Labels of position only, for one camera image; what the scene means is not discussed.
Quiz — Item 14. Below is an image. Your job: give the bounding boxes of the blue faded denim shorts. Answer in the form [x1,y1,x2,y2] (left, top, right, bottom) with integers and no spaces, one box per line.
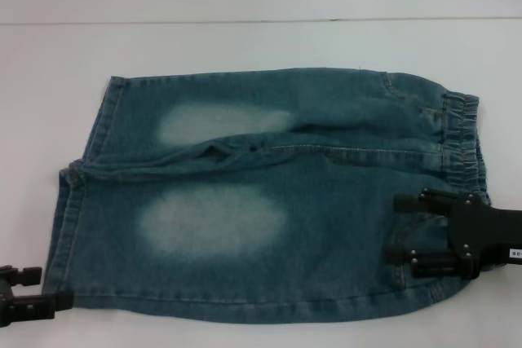
[42,65,493,325]

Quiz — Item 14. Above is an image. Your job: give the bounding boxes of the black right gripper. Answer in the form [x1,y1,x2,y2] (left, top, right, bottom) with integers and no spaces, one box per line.
[383,188,522,282]

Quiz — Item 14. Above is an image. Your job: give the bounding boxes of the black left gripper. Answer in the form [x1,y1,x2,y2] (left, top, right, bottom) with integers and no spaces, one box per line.
[0,266,74,323]

